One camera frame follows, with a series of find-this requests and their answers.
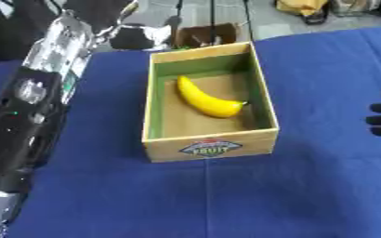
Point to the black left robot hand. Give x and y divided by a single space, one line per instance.
93 12

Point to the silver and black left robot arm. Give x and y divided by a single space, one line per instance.
25 130

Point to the brown open cardboard box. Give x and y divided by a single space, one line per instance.
199 34

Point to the tan cardboard box green inside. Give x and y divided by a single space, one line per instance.
210 148

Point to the black and white bag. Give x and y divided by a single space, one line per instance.
139 37

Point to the grey bag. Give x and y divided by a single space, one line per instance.
356 6

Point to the black tripod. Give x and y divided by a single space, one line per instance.
212 18

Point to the yellow bag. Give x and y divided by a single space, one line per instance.
303 7

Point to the yellow toy banana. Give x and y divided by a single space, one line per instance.
207 100

